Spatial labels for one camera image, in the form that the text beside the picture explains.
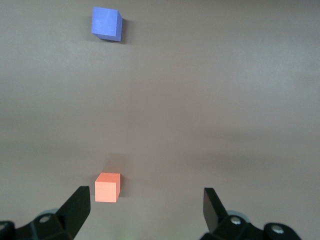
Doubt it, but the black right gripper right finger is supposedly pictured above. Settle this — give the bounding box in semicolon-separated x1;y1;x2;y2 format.
199;187;266;240

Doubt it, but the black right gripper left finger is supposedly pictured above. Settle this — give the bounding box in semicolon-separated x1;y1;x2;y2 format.
14;186;91;240

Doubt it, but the orange foam block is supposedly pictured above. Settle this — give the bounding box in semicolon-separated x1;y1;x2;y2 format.
94;172;121;203

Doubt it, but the purple foam block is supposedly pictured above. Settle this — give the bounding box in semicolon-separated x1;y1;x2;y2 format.
91;6;123;42

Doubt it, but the brown paper table cover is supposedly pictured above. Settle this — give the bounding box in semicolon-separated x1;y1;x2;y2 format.
0;0;320;240

